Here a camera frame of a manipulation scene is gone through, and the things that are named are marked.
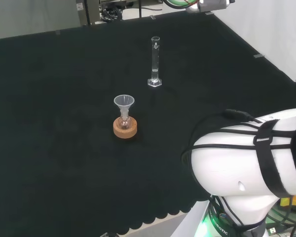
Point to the silver USB plug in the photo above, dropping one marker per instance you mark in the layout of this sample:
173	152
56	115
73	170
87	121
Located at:
272	230

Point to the clear glass graduated cylinder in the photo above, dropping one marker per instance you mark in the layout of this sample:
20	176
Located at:
154	61

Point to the grey metal cabinet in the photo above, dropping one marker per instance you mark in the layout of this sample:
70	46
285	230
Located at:
87	12

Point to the clear plastic funnel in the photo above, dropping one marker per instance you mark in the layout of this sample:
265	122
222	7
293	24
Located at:
124	100

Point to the black bench cloth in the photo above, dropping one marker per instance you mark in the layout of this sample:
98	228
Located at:
64	123

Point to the small round-bottom glass flask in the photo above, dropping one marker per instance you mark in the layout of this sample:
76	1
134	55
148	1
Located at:
124	125

